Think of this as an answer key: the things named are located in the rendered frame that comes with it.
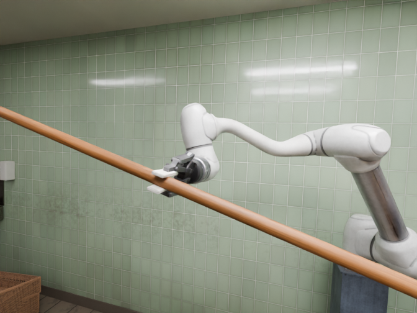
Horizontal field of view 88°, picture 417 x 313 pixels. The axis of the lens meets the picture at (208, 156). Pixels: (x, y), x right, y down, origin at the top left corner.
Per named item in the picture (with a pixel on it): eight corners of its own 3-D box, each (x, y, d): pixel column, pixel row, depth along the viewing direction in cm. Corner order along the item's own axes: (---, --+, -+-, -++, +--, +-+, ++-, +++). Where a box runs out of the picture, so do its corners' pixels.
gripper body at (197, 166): (206, 162, 69) (197, 164, 60) (198, 187, 70) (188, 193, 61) (186, 154, 71) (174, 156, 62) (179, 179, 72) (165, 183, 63)
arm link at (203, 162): (206, 185, 75) (200, 189, 70) (182, 176, 78) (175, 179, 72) (214, 161, 74) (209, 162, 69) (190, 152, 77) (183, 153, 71)
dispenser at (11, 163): (15, 179, 233) (15, 161, 232) (5, 181, 224) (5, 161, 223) (9, 179, 235) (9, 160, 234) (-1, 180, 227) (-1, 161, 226)
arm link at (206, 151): (187, 186, 78) (179, 150, 78) (201, 179, 92) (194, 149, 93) (216, 181, 75) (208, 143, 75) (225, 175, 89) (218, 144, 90)
